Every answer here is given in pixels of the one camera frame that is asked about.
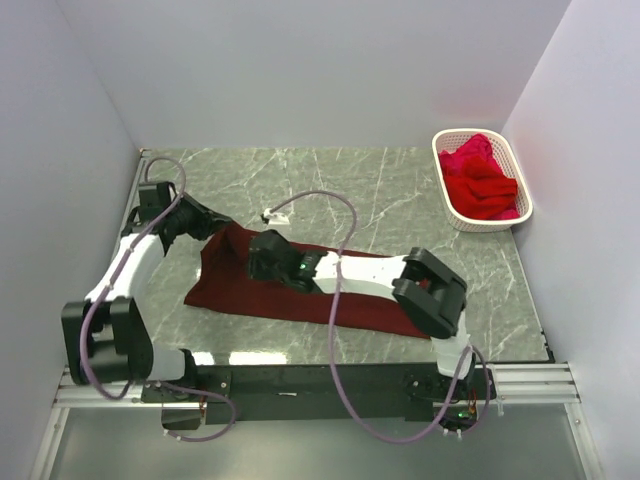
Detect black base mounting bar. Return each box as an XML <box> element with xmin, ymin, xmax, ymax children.
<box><xmin>141</xmin><ymin>363</ymin><xmax>497</xmax><ymax>430</ymax></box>

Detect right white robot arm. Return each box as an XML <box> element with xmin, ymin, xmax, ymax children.
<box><xmin>247</xmin><ymin>230</ymin><xmax>475</xmax><ymax>400</ymax></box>

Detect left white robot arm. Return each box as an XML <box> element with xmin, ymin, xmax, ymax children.
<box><xmin>61</xmin><ymin>181</ymin><xmax>232</xmax><ymax>385</ymax></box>

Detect maroon t shirt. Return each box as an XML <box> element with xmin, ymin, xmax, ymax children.
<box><xmin>184</xmin><ymin>222</ymin><xmax>427</xmax><ymax>339</ymax></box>

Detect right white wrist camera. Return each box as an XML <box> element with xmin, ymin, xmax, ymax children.
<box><xmin>261</xmin><ymin>209</ymin><xmax>290</xmax><ymax>228</ymax></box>

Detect pink t shirt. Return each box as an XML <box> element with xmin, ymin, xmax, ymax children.
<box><xmin>439</xmin><ymin>134</ymin><xmax>519</xmax><ymax>220</ymax></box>

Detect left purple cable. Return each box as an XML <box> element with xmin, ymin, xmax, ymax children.
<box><xmin>79</xmin><ymin>157</ymin><xmax>237</xmax><ymax>442</ymax></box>

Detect white plastic laundry basket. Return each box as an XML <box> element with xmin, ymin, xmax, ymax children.
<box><xmin>432</xmin><ymin>128</ymin><xmax>533</xmax><ymax>233</ymax></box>

